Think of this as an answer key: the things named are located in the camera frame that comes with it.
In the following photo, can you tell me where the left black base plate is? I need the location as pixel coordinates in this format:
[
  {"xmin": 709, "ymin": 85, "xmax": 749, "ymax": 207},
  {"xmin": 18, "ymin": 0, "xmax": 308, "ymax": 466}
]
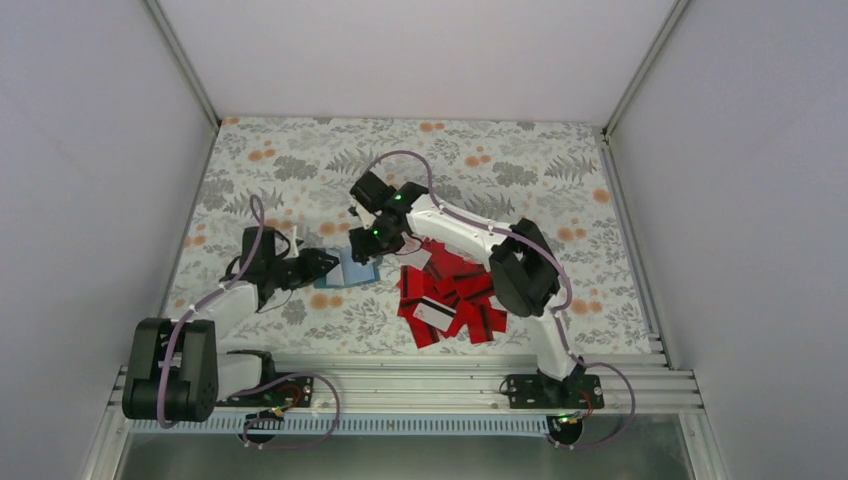
[{"xmin": 216, "ymin": 373, "xmax": 316, "ymax": 409}]

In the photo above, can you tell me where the white card with red print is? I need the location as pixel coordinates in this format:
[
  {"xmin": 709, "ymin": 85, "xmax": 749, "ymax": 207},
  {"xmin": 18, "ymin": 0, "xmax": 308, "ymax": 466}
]
[{"xmin": 398, "ymin": 248, "xmax": 431, "ymax": 271}]

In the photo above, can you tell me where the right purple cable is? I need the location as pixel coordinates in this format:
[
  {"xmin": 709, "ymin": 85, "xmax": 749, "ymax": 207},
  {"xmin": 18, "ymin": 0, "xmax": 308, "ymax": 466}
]
[{"xmin": 360, "ymin": 150, "xmax": 637, "ymax": 452}]

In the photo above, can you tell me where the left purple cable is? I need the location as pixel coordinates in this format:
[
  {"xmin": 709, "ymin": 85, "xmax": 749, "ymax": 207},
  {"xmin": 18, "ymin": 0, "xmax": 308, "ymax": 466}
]
[{"xmin": 155, "ymin": 193, "xmax": 341, "ymax": 452}]

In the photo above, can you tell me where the aluminium rail frame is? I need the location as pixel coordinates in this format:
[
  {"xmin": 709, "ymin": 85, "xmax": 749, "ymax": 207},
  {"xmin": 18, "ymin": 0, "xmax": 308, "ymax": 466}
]
[{"xmin": 109, "ymin": 351, "xmax": 705, "ymax": 415}]

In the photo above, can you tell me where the floral patterned table mat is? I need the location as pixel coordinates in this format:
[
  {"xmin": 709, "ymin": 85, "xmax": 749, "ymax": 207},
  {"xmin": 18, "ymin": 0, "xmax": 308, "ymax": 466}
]
[{"xmin": 165, "ymin": 117, "xmax": 651, "ymax": 354}]

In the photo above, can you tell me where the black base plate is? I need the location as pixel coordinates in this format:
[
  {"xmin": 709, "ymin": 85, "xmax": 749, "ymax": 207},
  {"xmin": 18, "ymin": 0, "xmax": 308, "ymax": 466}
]
[
  {"xmin": 498, "ymin": 373, "xmax": 605, "ymax": 410},
  {"xmin": 216, "ymin": 373, "xmax": 316, "ymax": 409}
]

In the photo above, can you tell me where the purple cable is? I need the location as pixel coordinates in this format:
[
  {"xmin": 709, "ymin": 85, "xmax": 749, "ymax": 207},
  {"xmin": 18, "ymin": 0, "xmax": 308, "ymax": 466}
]
[
  {"xmin": 155, "ymin": 193, "xmax": 341, "ymax": 452},
  {"xmin": 360, "ymin": 150, "xmax": 637, "ymax": 452}
]

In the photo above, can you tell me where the pile of red cards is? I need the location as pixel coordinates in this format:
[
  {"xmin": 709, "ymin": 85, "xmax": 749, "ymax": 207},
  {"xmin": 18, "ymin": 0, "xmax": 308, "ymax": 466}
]
[{"xmin": 396, "ymin": 240, "xmax": 508, "ymax": 348}]

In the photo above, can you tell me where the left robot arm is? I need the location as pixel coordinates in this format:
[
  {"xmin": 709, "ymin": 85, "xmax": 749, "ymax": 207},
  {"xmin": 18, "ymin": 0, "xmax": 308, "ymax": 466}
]
[{"xmin": 121, "ymin": 227, "xmax": 340, "ymax": 425}]

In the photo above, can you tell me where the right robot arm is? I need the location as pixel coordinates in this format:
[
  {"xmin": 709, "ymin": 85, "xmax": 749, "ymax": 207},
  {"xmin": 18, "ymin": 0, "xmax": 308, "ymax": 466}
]
[{"xmin": 349, "ymin": 172, "xmax": 586, "ymax": 407}]

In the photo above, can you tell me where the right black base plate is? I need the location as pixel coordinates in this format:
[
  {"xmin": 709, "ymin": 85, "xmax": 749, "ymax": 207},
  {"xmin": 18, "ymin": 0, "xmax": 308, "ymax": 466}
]
[{"xmin": 498, "ymin": 373, "xmax": 605, "ymax": 410}]

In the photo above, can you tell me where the teal card holder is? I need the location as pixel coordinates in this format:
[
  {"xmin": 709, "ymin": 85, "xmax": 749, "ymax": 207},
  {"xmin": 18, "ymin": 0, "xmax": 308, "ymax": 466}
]
[{"xmin": 314, "ymin": 246, "xmax": 380, "ymax": 289}]

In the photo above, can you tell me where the white card with black stripe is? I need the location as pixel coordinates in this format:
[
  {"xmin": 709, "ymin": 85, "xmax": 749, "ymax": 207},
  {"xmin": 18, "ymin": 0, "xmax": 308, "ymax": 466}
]
[{"xmin": 413, "ymin": 297, "xmax": 456, "ymax": 333}]

